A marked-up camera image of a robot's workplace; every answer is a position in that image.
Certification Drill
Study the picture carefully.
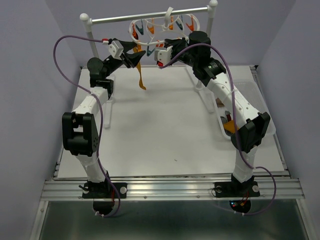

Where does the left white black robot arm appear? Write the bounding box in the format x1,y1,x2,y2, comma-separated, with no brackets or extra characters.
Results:
62,38,146,199

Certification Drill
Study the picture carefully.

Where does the white round clip hanger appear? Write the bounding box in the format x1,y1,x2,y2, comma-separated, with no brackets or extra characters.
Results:
128,7,200,57

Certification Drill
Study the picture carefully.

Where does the mustard sock in basket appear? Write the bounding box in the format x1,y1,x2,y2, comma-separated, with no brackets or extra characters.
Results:
223,120,236,134

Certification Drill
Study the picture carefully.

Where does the mustard brown striped sock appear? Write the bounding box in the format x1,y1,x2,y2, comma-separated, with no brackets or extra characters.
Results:
133,45,147,90

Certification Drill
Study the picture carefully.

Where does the aluminium rail frame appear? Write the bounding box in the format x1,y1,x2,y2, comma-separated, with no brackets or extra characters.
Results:
29,172,313,240

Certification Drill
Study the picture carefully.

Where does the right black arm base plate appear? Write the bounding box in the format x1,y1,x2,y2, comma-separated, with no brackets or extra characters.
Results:
214,181,261,198

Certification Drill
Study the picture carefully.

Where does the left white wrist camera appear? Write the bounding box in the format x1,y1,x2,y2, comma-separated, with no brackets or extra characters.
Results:
102,38,124,60

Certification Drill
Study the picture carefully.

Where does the white clothes drying rack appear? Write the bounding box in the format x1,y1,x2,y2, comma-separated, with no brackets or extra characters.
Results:
79,0,218,129

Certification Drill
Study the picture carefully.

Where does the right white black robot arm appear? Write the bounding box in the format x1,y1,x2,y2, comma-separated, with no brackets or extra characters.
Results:
157,31,271,198

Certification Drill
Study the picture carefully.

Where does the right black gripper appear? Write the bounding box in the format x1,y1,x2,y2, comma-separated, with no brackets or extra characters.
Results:
163,36,198,68

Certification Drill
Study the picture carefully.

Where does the teal clothes peg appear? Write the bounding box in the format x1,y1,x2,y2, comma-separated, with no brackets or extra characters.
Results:
135,19,145,36

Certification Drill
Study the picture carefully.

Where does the beige sock in basket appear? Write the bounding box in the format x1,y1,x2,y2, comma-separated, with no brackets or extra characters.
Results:
215,98,224,108

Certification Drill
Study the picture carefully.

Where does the yellow orange clothes peg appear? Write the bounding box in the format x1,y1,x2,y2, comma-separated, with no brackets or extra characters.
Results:
146,18,155,35

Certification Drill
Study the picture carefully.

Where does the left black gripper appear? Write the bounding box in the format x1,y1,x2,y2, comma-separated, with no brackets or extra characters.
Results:
102,39,145,78

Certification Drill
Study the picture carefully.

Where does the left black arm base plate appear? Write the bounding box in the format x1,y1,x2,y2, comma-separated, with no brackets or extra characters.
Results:
79,181,128,199

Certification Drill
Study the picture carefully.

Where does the white plastic laundry basket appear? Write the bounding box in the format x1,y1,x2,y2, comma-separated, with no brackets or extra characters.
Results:
211,79,271,140

